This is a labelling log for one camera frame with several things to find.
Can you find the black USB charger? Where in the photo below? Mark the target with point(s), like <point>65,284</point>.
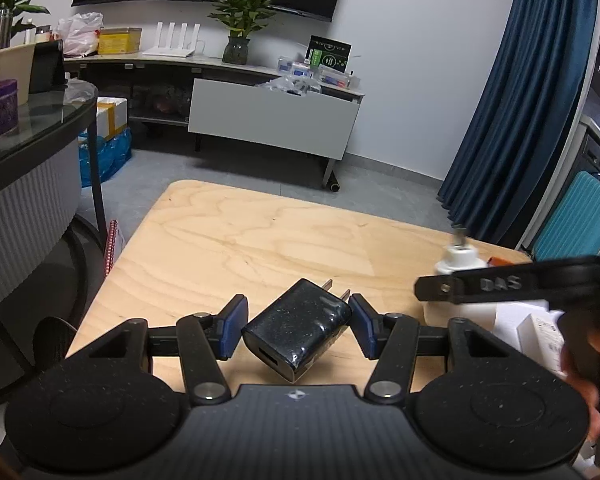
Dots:
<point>297,328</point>

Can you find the yellow box on cabinet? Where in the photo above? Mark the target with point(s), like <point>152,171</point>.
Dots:
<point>123,40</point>

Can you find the teal hard-shell suitcase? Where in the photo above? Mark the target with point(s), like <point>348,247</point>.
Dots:
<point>573,229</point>

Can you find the white TV cabinet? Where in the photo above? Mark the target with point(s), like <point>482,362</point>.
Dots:
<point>207,97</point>

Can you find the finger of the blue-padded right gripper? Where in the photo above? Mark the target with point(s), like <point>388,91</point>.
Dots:
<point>367,326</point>

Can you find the white plug-in device green button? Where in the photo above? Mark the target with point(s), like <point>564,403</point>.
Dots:
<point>443,292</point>

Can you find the white plastic bag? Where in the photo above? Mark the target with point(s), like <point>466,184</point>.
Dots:
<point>79,33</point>

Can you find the black das left gripper right finger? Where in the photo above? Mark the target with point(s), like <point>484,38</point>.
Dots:
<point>564,284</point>

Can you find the cardboard box yellow tape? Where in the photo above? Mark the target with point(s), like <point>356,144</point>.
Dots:
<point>111,116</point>

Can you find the potted bamboo in dark vase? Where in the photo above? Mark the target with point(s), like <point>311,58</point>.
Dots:
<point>241,18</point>

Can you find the black green display card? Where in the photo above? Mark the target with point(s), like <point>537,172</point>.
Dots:
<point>329,53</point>

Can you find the person's right hand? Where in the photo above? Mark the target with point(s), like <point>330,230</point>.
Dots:
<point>587,389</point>

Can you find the orange-rimmed white box lid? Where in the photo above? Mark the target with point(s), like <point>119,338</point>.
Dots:
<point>511,314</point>

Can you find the dark blue curtain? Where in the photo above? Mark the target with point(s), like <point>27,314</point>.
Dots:
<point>520,125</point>

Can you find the blue bag on floor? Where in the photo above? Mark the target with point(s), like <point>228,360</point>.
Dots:
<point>112,155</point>

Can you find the white four-antenna router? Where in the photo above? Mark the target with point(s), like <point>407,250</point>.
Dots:
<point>168,43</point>

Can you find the white flat product box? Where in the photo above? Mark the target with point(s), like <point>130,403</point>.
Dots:
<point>542,342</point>

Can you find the washing machine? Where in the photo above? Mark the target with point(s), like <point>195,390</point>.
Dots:
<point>589,155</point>

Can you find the dark round glass table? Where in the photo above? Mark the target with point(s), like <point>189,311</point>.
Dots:
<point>50,256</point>

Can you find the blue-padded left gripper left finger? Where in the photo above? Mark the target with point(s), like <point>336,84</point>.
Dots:
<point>228,325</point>

